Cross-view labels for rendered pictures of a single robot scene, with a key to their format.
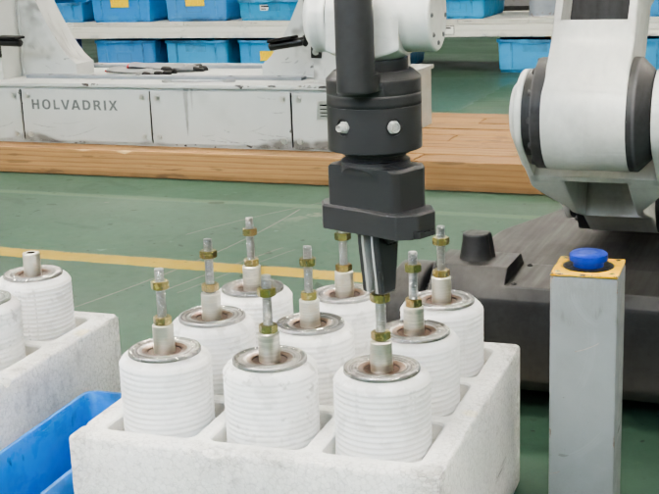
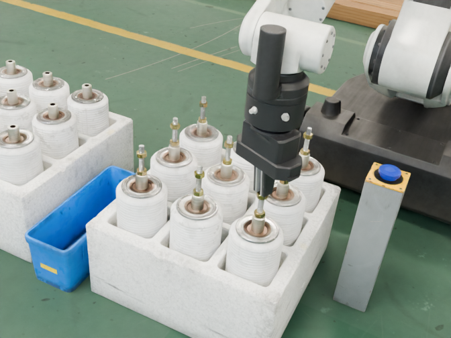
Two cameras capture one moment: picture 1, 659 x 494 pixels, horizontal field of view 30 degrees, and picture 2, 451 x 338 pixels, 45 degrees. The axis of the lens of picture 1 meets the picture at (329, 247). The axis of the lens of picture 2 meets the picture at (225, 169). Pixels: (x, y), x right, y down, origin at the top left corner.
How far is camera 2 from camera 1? 0.45 m
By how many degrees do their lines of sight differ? 20
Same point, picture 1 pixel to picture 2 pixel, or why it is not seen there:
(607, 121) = (421, 73)
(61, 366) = (96, 152)
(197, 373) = (157, 205)
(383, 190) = (272, 149)
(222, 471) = (162, 265)
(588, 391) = (371, 241)
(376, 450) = (245, 274)
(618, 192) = not seen: hidden behind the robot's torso
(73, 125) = not seen: outside the picture
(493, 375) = (322, 213)
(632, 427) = not seen: hidden behind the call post
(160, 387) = (135, 211)
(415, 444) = (268, 273)
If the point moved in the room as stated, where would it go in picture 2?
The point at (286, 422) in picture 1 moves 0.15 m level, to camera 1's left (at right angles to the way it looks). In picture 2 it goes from (201, 245) to (118, 234)
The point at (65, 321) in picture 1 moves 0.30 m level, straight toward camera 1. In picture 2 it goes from (103, 125) to (91, 200)
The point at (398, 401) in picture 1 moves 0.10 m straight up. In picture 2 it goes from (262, 255) to (270, 208)
